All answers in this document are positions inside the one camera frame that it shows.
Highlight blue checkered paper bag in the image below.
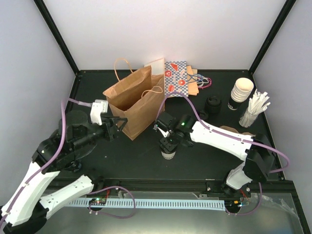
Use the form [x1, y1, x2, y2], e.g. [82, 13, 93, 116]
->
[164, 61, 188, 96]

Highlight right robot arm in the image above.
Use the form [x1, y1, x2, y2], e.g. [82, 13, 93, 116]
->
[154, 112, 275, 196]

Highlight stack of paper cups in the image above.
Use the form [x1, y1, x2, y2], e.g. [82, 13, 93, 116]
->
[228, 78, 254, 110]

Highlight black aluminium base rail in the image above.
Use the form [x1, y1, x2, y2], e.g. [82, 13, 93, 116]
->
[104, 179, 223, 193]

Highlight black left frame post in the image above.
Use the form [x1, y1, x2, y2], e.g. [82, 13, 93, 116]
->
[34, 0, 79, 75]

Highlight black right frame post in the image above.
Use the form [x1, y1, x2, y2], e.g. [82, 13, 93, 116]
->
[249, 0, 296, 75]

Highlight white slotted cable duct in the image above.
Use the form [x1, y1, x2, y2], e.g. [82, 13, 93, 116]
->
[67, 197, 225, 211]

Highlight flat brown paper bags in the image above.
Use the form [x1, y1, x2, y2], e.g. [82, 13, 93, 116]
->
[187, 65, 199, 96]

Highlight large brown paper bag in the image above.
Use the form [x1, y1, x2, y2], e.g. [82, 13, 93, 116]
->
[103, 58, 164, 140]

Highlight black frame post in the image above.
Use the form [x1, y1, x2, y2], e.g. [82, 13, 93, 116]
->
[34, 0, 79, 75]
[249, 0, 296, 75]

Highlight near black lid stack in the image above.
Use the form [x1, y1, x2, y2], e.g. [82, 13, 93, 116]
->
[197, 110, 209, 121]

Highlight far black lid stack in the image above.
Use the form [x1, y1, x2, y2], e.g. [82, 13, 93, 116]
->
[204, 95, 222, 114]

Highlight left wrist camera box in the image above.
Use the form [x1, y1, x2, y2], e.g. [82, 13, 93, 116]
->
[90, 99, 109, 126]

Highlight white paper coffee cup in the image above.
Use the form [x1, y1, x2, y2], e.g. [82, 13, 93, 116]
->
[160, 146, 177, 160]

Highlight black lid stack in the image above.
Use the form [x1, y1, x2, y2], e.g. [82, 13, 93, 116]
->
[204, 95, 222, 114]
[197, 110, 209, 121]

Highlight glass of white stirrers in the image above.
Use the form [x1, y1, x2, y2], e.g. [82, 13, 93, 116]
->
[239, 89, 270, 128]

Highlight black coffee cup lid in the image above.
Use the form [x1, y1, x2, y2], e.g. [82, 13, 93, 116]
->
[160, 143, 177, 154]

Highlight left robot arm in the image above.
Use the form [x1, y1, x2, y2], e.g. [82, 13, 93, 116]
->
[0, 111, 128, 234]

